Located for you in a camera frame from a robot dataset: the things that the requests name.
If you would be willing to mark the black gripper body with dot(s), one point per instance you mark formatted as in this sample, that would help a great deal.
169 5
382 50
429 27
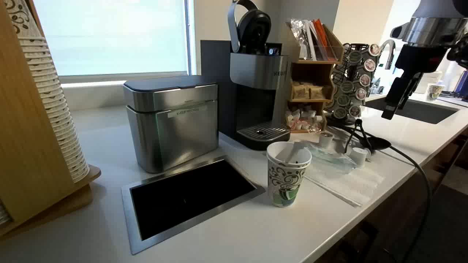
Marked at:
414 62

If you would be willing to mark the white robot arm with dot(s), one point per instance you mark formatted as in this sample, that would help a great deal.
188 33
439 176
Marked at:
436 30

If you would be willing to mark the white creamer cup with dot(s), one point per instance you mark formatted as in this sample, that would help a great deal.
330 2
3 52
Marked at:
325 139
359 156

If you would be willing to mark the patterned paper cup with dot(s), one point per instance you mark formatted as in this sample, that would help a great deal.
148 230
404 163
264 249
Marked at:
287 164

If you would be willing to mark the wooden cup dispenser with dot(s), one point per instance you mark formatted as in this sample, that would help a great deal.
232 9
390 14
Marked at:
36 183

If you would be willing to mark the counter sink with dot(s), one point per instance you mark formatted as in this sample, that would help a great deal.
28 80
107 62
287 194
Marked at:
416 110

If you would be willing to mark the coffee pod carousel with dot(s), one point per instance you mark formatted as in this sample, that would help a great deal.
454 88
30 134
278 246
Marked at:
352 80

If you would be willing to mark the wooden condiment organizer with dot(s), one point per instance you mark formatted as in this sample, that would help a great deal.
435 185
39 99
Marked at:
315 52

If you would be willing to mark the clear plastic bag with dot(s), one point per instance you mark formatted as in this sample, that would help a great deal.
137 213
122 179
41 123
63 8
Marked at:
331 161

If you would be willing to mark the black coffee machine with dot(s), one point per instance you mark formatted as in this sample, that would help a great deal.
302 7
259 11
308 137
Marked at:
249 72

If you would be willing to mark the stainless steel bin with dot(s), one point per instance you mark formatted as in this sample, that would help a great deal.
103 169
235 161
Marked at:
173 120

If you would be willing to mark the stack of paper cups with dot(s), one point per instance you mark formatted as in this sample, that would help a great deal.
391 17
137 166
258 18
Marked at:
40 62

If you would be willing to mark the counter trash chute frame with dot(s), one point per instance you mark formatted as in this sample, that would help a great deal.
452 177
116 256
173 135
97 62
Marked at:
160 208

